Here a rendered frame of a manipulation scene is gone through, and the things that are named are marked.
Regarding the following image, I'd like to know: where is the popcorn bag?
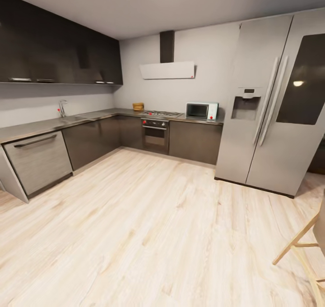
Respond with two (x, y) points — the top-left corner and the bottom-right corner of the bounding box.
(133, 103), (144, 111)

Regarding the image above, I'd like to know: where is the microwave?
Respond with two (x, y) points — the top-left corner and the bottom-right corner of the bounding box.
(186, 101), (219, 120)

